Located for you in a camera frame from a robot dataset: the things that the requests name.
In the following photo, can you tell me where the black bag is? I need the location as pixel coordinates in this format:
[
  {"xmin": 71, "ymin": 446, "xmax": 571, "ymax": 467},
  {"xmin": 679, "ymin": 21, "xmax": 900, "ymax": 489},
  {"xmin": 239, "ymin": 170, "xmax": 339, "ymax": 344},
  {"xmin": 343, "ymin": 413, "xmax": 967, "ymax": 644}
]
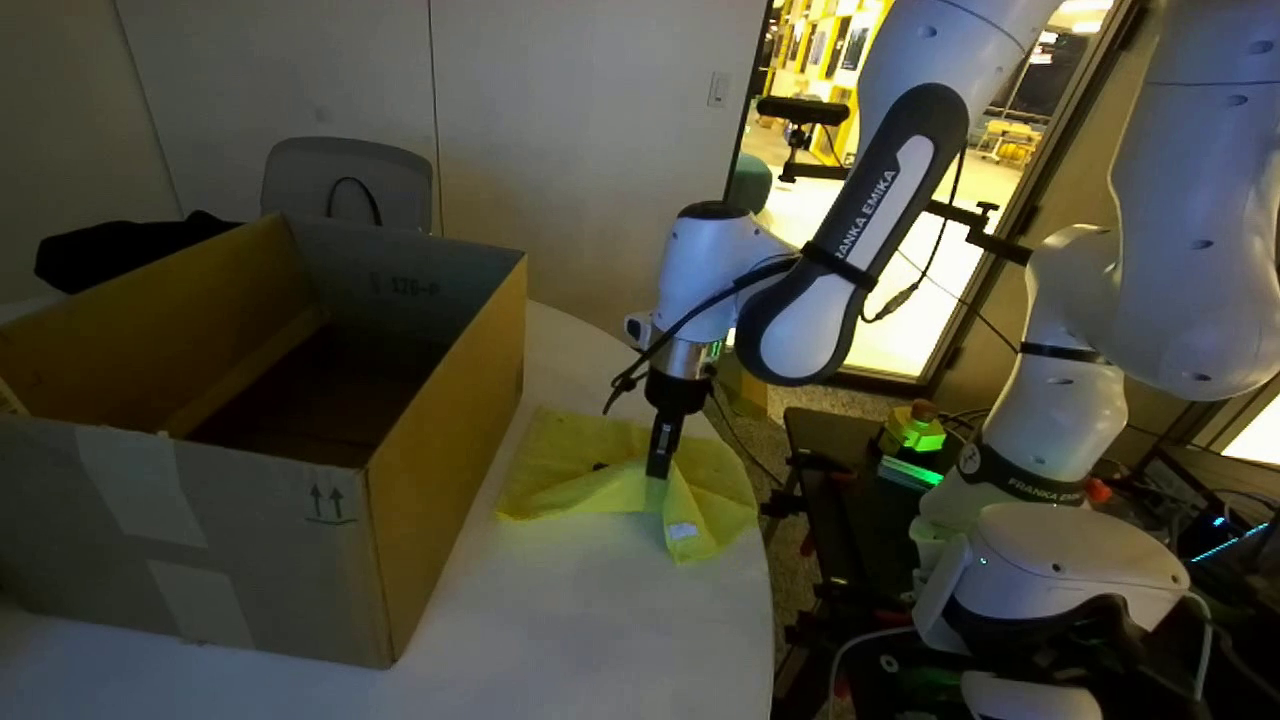
[{"xmin": 34, "ymin": 212, "xmax": 232, "ymax": 298}]

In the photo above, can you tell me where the yellow microfibre cloth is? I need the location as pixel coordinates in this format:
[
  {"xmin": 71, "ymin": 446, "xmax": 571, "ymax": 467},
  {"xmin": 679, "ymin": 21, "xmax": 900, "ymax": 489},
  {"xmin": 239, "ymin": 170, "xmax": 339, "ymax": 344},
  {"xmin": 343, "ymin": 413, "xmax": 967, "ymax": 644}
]
[{"xmin": 499, "ymin": 407, "xmax": 755, "ymax": 568}]

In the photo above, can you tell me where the green lit electronic device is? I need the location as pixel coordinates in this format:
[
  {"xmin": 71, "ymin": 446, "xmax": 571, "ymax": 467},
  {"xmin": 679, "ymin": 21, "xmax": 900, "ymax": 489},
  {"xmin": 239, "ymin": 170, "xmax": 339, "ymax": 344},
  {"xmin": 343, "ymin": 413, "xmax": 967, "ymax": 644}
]
[{"xmin": 878, "ymin": 413, "xmax": 949, "ymax": 489}]

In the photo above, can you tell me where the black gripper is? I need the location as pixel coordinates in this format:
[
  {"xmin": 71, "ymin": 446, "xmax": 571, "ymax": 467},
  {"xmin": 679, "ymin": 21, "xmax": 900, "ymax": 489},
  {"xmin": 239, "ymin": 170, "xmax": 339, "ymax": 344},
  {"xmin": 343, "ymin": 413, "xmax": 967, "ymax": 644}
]
[{"xmin": 643, "ymin": 373, "xmax": 713, "ymax": 482}]

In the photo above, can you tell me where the large open cardboard box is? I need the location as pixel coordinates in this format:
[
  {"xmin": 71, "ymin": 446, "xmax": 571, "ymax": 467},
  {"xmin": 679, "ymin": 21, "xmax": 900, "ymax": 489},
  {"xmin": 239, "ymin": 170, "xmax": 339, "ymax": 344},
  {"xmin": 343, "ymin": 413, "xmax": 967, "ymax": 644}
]
[{"xmin": 0, "ymin": 220, "xmax": 529, "ymax": 670}]

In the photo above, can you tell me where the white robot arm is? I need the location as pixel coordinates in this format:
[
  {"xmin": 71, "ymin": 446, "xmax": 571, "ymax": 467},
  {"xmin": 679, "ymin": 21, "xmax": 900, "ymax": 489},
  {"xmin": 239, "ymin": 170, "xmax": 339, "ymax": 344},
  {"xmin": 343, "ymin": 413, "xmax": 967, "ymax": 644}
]
[{"xmin": 643, "ymin": 0, "xmax": 1280, "ymax": 720}]

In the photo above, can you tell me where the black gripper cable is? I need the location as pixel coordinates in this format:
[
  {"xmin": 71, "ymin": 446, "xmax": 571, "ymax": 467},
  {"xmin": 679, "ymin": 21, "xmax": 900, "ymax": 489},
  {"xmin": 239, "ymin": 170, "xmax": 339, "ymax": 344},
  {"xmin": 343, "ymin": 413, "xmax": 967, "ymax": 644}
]
[{"xmin": 599, "ymin": 143, "xmax": 973, "ymax": 417}]

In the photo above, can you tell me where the grey chair backrest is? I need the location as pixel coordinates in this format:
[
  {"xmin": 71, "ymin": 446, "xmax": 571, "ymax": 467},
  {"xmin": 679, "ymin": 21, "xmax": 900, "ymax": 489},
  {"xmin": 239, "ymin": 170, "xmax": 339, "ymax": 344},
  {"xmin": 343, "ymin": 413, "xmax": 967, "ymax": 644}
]
[{"xmin": 261, "ymin": 136, "xmax": 434, "ymax": 233}]

